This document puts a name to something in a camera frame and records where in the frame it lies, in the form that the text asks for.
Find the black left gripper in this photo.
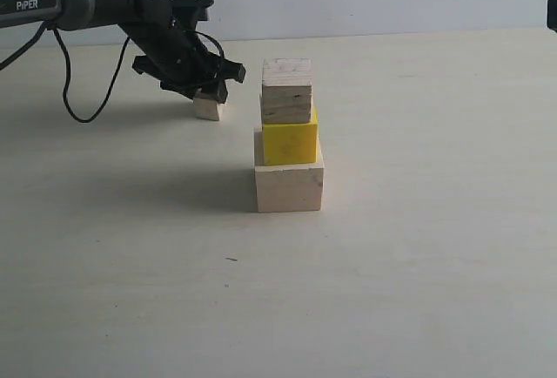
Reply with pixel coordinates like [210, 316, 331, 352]
[120, 21, 246, 104]

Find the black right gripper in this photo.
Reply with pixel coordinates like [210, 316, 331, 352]
[546, 0, 557, 32]

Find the small light wooden cube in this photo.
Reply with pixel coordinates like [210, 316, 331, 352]
[193, 92, 225, 121]

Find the medium plywood cube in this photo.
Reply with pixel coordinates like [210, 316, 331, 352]
[260, 58, 312, 124]

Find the yellow cube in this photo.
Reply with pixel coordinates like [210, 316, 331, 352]
[262, 108, 319, 165]

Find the large light wooden cube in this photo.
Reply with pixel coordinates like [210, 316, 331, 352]
[253, 127, 325, 213]

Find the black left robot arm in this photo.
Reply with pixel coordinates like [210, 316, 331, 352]
[1, 0, 245, 104]

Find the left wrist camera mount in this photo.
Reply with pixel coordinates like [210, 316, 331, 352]
[170, 0, 214, 30]

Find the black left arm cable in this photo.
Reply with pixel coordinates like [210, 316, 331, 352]
[0, 20, 227, 125]

